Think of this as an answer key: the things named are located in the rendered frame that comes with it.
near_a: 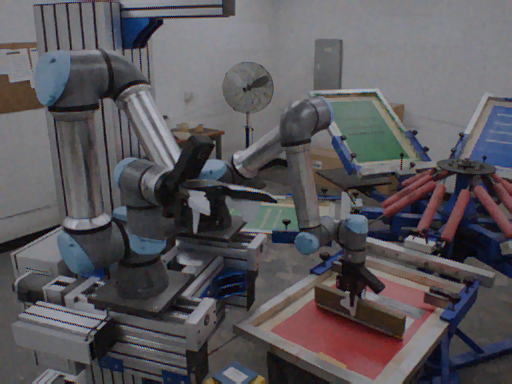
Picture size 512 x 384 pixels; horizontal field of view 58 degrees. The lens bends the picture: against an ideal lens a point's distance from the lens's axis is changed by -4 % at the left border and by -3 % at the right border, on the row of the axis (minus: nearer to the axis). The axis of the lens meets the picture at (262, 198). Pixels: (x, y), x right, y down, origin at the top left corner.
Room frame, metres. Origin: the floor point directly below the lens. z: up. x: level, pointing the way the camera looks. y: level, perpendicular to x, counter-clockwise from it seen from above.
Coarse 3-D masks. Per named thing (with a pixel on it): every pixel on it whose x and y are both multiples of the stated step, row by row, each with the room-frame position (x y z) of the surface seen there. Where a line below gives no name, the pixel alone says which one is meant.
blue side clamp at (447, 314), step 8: (464, 288) 1.61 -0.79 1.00; (472, 288) 1.60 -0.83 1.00; (464, 296) 1.55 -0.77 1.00; (472, 296) 1.55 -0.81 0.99; (456, 304) 1.49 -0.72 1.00; (464, 304) 1.48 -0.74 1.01; (472, 304) 1.57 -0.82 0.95; (448, 312) 1.44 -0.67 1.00; (456, 312) 1.42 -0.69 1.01; (464, 312) 1.49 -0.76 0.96; (448, 320) 1.39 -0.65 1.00; (456, 320) 1.42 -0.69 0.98
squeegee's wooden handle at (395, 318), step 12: (324, 288) 1.53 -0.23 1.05; (324, 300) 1.53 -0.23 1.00; (336, 300) 1.49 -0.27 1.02; (360, 300) 1.44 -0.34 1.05; (348, 312) 1.46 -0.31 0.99; (360, 312) 1.43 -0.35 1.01; (372, 312) 1.40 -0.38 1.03; (384, 312) 1.37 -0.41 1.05; (396, 312) 1.36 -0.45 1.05; (384, 324) 1.37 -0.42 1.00; (396, 324) 1.34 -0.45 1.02
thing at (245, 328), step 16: (368, 256) 1.92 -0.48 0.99; (400, 272) 1.79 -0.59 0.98; (416, 272) 1.77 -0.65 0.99; (304, 288) 1.66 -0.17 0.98; (448, 288) 1.66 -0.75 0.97; (272, 304) 1.52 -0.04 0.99; (240, 320) 1.42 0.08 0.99; (256, 320) 1.43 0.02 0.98; (240, 336) 1.37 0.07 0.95; (256, 336) 1.33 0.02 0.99; (272, 336) 1.32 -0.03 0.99; (432, 336) 1.31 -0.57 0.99; (272, 352) 1.28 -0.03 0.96; (288, 352) 1.24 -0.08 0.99; (304, 352) 1.24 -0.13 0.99; (416, 352) 1.23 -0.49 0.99; (304, 368) 1.20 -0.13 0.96; (320, 368) 1.16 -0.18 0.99; (336, 368) 1.16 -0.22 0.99; (400, 368) 1.15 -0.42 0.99; (416, 368) 1.17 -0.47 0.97
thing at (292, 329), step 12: (384, 288) 1.70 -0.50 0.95; (312, 300) 1.61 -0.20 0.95; (300, 312) 1.53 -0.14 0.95; (312, 312) 1.53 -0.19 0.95; (288, 324) 1.45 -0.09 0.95; (300, 324) 1.45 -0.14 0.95; (288, 336) 1.37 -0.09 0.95; (300, 336) 1.37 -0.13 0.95; (312, 336) 1.37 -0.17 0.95; (324, 336) 1.37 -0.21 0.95; (312, 348) 1.31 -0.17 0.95
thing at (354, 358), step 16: (400, 288) 1.70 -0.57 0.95; (416, 304) 1.57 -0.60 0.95; (416, 320) 1.46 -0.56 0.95; (336, 352) 1.28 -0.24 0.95; (352, 352) 1.28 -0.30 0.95; (368, 352) 1.28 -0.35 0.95; (384, 352) 1.28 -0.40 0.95; (352, 368) 1.20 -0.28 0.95; (368, 368) 1.20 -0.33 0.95; (384, 368) 1.20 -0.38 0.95
